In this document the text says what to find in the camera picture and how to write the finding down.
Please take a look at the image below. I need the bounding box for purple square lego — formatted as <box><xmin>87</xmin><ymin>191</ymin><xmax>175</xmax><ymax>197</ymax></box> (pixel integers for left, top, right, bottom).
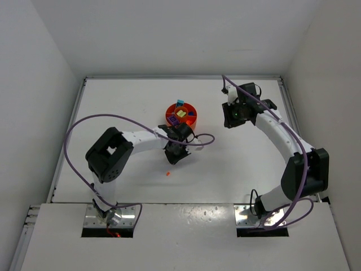
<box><xmin>166</xmin><ymin>115</ymin><xmax>179</xmax><ymax>126</ymax></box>

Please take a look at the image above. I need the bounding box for pale green curved lego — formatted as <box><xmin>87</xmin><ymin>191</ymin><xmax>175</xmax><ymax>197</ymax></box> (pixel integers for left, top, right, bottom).
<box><xmin>176</xmin><ymin>110</ymin><xmax>187</xmax><ymax>117</ymax></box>

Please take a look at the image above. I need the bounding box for teal long lego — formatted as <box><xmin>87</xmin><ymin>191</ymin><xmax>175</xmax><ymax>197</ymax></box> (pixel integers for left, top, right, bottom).
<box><xmin>176</xmin><ymin>99</ymin><xmax>184</xmax><ymax>107</ymax></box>

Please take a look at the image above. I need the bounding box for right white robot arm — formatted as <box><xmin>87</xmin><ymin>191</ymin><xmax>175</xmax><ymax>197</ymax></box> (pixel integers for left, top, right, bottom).
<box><xmin>222</xmin><ymin>82</ymin><xmax>329</xmax><ymax>219</ymax></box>

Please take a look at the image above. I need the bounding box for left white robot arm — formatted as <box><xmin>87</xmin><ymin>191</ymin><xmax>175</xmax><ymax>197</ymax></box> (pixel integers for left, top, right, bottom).
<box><xmin>85</xmin><ymin>124</ymin><xmax>193</xmax><ymax>222</ymax></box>

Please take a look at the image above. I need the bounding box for orange round divided container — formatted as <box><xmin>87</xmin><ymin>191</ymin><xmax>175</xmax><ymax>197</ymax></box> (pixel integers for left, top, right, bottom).
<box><xmin>165</xmin><ymin>103</ymin><xmax>197</xmax><ymax>130</ymax></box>

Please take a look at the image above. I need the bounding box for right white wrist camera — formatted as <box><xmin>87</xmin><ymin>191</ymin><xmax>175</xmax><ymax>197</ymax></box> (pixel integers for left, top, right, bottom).
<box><xmin>226</xmin><ymin>85</ymin><xmax>238</xmax><ymax>106</ymax></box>

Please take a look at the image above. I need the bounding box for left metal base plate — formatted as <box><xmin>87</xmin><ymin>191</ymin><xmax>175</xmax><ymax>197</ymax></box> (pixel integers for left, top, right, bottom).
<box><xmin>83</xmin><ymin>204</ymin><xmax>136</xmax><ymax>229</ymax></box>

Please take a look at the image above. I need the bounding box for metal base plate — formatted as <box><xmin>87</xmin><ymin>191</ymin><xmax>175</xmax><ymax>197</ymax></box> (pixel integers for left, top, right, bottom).
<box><xmin>83</xmin><ymin>204</ymin><xmax>136</xmax><ymax>229</ymax></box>
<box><xmin>234</xmin><ymin>204</ymin><xmax>284</xmax><ymax>229</ymax></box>

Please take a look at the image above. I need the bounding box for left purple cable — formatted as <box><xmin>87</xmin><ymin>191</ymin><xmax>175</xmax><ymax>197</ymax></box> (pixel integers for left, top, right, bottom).
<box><xmin>64</xmin><ymin>113</ymin><xmax>215</xmax><ymax>226</ymax></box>

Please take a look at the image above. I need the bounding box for purple cable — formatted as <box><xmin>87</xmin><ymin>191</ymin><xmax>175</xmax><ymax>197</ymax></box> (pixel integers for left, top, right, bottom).
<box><xmin>221</xmin><ymin>75</ymin><xmax>314</xmax><ymax>230</ymax></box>
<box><xmin>64</xmin><ymin>113</ymin><xmax>215</xmax><ymax>226</ymax></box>

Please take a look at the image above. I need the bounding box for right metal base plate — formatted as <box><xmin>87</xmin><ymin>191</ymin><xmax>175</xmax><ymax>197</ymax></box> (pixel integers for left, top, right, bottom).
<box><xmin>234</xmin><ymin>204</ymin><xmax>284</xmax><ymax>229</ymax></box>

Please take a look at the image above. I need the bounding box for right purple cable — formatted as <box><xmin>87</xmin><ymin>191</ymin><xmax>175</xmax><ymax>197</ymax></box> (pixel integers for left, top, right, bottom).
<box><xmin>221</xmin><ymin>75</ymin><xmax>314</xmax><ymax>230</ymax></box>

